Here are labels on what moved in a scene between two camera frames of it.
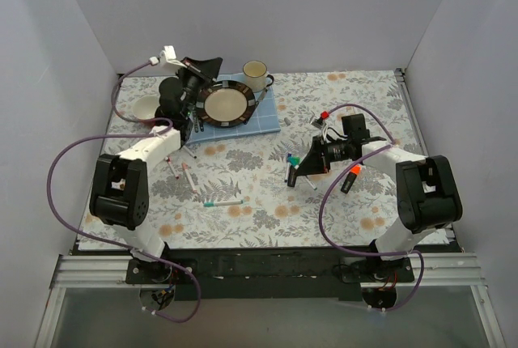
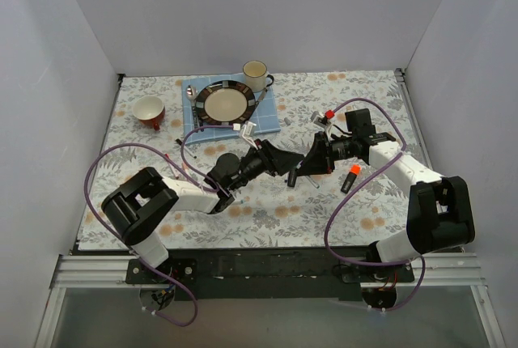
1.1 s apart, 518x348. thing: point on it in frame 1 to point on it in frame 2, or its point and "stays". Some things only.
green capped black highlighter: [294, 161] stays
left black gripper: [198, 74] to [266, 156]
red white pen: [171, 167] stays
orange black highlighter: [350, 179] stays
